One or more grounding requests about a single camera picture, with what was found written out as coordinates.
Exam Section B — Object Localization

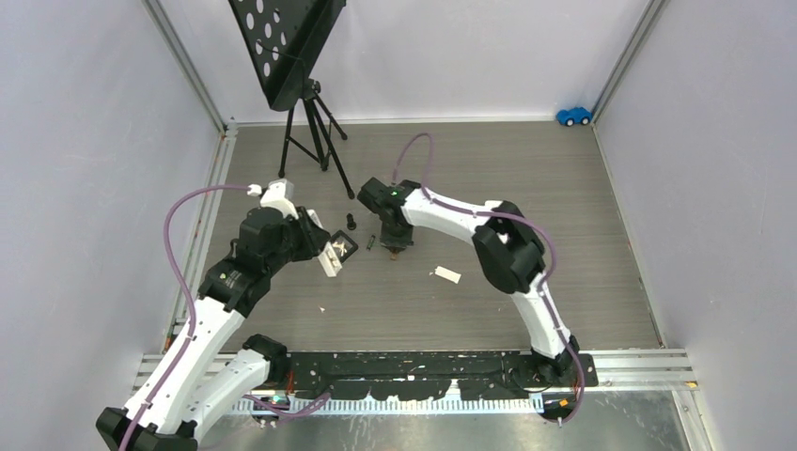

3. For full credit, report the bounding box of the white remote with dark buttons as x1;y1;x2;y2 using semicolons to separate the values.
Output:
317;242;342;277

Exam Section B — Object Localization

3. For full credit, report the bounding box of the white battery cover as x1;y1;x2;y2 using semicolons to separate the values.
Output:
433;266;461;284

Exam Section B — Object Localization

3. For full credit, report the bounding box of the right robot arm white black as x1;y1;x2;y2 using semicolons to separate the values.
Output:
356;178;585;386

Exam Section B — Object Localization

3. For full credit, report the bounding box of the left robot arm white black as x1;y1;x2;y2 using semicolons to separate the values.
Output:
96;207;334;450

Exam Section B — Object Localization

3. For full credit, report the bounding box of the white chess pawn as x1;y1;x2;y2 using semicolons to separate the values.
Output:
332;241;349;258

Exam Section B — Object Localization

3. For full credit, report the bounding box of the black framed display box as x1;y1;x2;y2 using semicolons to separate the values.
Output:
330;230;359;263

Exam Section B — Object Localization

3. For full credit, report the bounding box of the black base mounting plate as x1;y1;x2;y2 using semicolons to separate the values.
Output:
260;350;598;401

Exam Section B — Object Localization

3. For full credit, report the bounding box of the black music stand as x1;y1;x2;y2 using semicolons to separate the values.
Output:
228;0;355;199

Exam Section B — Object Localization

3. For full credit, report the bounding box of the blue toy car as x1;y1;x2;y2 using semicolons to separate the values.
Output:
555;106;592;127

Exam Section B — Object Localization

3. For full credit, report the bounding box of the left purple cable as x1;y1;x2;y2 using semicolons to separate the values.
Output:
117;183;263;451

